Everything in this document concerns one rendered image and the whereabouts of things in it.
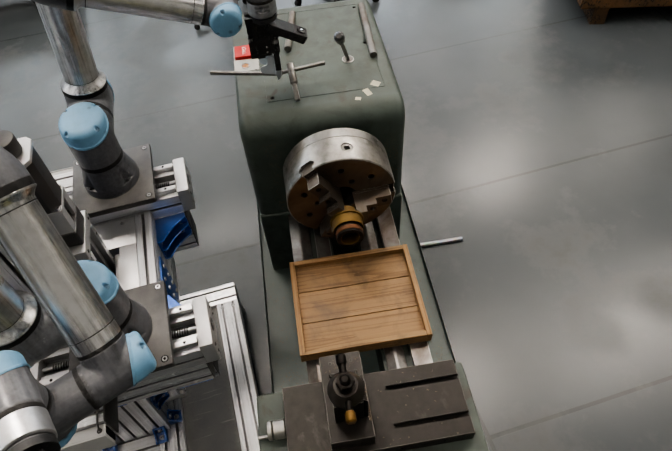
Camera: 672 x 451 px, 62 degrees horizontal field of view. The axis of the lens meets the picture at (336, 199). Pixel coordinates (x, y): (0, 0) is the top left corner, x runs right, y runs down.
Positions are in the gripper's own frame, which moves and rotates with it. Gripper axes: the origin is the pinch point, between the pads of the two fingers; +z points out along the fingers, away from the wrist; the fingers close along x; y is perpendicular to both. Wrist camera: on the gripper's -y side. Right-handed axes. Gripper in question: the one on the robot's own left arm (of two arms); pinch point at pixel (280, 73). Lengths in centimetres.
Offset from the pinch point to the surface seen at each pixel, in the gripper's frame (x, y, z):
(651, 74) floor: -120, -229, 129
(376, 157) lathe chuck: 28.9, -22.6, 10.2
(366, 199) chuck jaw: 35.5, -18.6, 19.5
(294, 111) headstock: 11.8, -2.4, 4.8
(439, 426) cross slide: 94, -25, 33
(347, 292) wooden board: 51, -10, 42
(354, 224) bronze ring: 44.2, -13.7, 18.5
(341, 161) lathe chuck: 31.6, -12.6, 6.9
